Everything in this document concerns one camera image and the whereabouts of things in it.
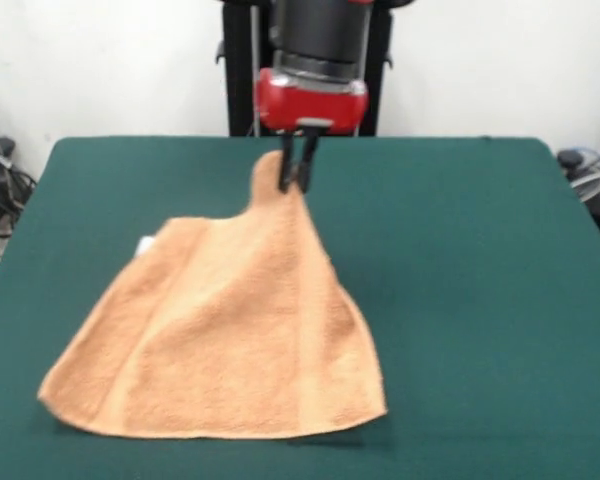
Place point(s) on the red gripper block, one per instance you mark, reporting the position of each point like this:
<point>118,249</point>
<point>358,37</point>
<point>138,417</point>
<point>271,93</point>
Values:
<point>310,105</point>

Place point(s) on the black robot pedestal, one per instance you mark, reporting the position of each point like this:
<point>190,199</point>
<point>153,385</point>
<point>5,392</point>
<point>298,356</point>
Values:
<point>237,75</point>

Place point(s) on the tan terry towel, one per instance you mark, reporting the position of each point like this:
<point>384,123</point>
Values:
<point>240,340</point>

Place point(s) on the dark green tablecloth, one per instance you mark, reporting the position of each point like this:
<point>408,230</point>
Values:
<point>480,310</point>

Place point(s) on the grey chair base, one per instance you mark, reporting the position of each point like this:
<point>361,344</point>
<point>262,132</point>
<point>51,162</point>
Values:
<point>570,159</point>

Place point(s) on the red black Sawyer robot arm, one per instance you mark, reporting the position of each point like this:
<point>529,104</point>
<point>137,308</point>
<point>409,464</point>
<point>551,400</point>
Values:
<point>320,35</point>

